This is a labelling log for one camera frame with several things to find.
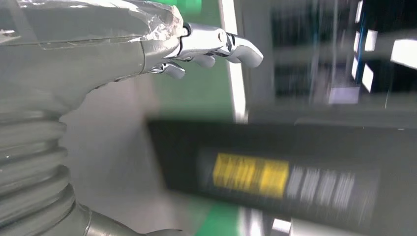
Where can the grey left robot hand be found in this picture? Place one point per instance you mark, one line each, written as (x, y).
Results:
(81, 49)

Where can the green conveyor belt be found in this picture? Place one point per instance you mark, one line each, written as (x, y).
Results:
(221, 224)

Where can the black yellow column label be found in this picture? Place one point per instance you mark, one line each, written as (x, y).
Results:
(251, 176)

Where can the black scanner column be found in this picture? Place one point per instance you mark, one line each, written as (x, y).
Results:
(325, 146)

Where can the aluminium conveyor frame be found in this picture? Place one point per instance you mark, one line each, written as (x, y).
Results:
(280, 226)

